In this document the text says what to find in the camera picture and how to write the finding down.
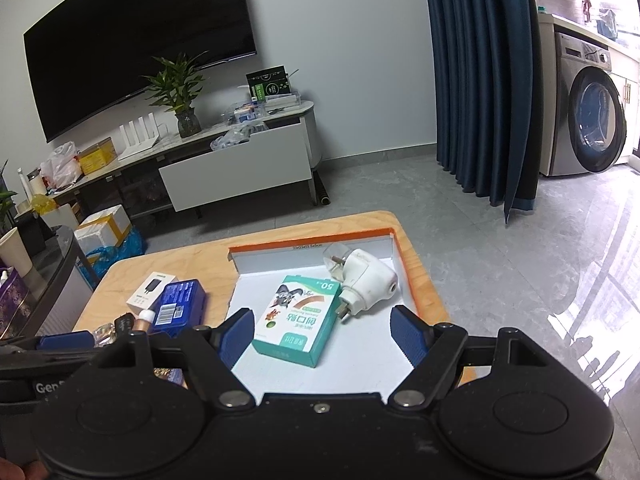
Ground blue plastic bag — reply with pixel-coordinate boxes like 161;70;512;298
75;232;148;288

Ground orange and white box tray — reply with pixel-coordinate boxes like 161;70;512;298
225;226;426;396

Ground gold patterned packet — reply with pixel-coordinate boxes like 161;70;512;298
152;367;188;388

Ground blue plastic box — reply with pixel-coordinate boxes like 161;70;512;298
150;280;208;338

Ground white router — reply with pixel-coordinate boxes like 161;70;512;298
118;116;171;161

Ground white cabinet drawer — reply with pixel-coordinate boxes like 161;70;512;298
159;122;313;212

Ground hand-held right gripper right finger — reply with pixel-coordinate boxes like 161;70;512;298
387;304;551;408

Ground purple tissue box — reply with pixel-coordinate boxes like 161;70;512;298
0;270;36;341

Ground teal and white bandage box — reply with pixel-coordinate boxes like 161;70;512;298
251;275;342;368

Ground green plant in glass vase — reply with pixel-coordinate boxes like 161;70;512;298
142;52;208;138

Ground clear plastic organizer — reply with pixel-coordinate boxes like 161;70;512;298
220;92;301;123

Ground black roll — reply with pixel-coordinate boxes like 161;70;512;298
314;170;333;206

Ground small black item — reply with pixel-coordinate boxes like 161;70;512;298
114;313;137;341

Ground white and red plastic bag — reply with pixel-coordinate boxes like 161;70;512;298
40;141;83;188

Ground silver washing machine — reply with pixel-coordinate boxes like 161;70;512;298
540;15;628;177

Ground light blue bag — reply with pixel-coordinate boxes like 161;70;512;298
595;10;621;41

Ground white plug-in device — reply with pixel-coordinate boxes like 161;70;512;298
324;242;399;324

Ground television cabinet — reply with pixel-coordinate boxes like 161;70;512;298
45;100;331;221

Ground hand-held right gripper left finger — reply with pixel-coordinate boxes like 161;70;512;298
97;307;256;408

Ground round glass side table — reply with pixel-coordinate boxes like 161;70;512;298
0;225;96;346

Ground black wall television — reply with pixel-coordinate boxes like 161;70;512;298
22;0;258;143

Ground clear plastic bags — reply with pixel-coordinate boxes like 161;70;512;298
210;125;261;151

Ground yellow box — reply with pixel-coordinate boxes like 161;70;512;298
77;137;120;175

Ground white charger box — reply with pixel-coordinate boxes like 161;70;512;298
125;271;180;316

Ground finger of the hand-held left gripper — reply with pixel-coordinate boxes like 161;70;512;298
0;332;98;361

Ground dark blue curtain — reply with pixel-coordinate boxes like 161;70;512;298
421;0;540;226

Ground white carton with yellow tape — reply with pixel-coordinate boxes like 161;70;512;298
74;222;121;256
80;204;133;241

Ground white laundry cabinet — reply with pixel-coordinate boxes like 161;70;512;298
607;45;640;166

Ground laundry counter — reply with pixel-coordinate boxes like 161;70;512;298
537;10;640;61

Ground black and green box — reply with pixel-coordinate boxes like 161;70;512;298
246;65;293;106

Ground person's left hand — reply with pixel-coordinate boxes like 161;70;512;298
0;457;48;480

